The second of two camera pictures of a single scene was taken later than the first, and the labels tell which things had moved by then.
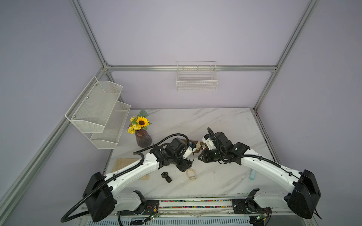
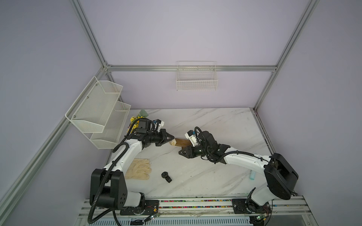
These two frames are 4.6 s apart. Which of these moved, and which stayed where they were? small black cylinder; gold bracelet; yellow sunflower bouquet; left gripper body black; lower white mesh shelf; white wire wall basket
Moved: gold bracelet; left gripper body black
Stayed: lower white mesh shelf; yellow sunflower bouquet; small black cylinder; white wire wall basket
